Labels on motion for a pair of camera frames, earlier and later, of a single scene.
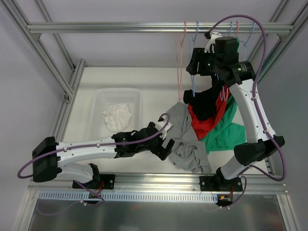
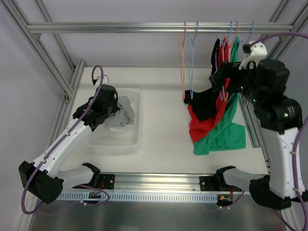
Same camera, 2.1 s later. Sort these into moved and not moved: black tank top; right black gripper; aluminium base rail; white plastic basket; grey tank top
Moved: grey tank top; right black gripper
Not moved: aluminium base rail; black tank top; white plastic basket
